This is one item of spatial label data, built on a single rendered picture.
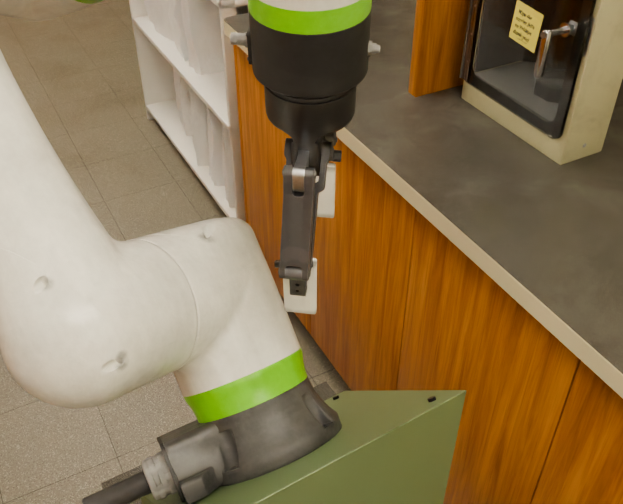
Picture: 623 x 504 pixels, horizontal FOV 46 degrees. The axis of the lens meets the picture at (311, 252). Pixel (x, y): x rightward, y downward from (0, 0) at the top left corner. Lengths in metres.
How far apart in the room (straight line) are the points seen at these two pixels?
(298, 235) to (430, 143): 0.96
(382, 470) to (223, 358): 0.18
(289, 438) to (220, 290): 0.15
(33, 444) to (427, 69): 1.47
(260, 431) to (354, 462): 0.10
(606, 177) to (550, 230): 0.22
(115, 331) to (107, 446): 1.61
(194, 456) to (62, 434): 1.54
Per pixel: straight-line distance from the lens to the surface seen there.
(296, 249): 0.60
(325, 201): 0.77
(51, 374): 0.60
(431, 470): 0.78
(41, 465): 2.21
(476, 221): 1.33
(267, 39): 0.55
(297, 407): 0.72
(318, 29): 0.53
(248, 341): 0.70
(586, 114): 1.50
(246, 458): 0.71
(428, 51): 1.67
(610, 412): 1.23
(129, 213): 2.99
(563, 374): 1.27
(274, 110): 0.59
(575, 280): 1.25
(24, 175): 0.64
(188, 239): 0.69
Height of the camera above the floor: 1.72
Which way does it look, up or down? 39 degrees down
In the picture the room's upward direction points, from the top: straight up
